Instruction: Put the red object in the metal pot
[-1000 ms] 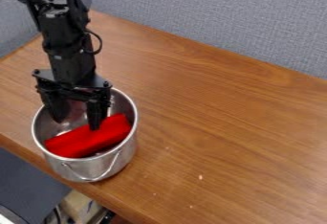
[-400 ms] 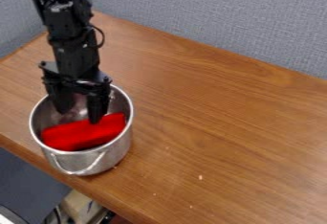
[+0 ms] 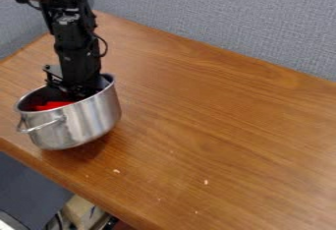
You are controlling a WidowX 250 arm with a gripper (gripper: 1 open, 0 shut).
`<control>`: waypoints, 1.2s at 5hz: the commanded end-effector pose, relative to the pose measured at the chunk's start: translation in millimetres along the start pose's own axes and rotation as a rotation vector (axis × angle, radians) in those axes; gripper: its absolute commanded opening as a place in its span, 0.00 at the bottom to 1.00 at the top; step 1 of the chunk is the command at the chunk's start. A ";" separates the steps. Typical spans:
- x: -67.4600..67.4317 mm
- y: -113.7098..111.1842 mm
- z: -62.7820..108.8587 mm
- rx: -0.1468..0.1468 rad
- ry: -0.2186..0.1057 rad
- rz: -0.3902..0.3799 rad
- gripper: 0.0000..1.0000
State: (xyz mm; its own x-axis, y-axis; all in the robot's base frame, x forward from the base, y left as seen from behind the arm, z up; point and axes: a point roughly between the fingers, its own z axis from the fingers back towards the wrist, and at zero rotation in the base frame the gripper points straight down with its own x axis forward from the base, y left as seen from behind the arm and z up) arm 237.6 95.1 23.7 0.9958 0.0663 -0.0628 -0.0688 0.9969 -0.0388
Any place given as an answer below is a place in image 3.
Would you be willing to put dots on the beige box under table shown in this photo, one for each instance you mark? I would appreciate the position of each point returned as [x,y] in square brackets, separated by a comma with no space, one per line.
[82,215]

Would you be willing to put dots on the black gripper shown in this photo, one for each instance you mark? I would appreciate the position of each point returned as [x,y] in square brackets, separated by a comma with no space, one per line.
[76,75]

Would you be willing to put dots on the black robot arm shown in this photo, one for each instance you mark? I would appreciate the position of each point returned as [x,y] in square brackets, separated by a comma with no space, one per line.
[71,23]

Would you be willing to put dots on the red block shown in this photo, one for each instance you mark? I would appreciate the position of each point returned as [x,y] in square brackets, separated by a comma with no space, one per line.
[51,105]

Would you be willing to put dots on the stainless steel pot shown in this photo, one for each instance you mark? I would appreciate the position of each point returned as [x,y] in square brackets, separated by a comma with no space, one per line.
[72,125]

